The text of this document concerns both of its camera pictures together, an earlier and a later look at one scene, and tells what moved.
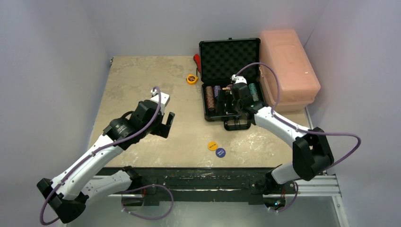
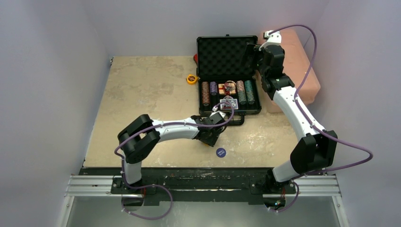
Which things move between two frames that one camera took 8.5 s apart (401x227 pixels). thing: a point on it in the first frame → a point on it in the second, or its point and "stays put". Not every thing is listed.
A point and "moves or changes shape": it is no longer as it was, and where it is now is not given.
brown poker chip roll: (209, 95) → (205, 88)
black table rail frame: (155, 186) stays put
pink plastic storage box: (299, 82) stays put
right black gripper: (236, 115) → (253, 52)
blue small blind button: (220, 152) stays put
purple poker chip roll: (216, 88) moves or changes shape
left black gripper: (161, 129) → (213, 139)
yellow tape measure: (191, 79) stays put
